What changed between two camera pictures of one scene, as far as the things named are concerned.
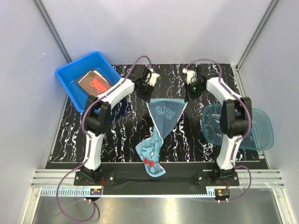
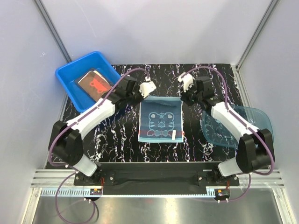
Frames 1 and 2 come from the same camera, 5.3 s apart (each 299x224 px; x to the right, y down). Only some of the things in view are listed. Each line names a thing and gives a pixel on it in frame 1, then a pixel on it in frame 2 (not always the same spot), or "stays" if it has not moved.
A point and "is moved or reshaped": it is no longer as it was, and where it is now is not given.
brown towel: [94, 82] stays
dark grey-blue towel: [76, 80] stays
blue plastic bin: [67, 73] stays
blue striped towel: [164, 112] is moved or reshaped
